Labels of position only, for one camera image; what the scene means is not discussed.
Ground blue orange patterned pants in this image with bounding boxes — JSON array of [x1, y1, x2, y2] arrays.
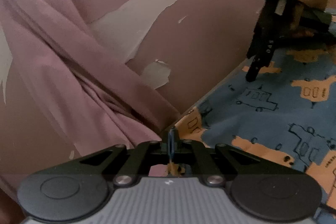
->
[[175, 49, 335, 207]]

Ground pink curtain left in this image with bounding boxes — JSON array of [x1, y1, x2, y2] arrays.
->
[[1, 0, 179, 156]]

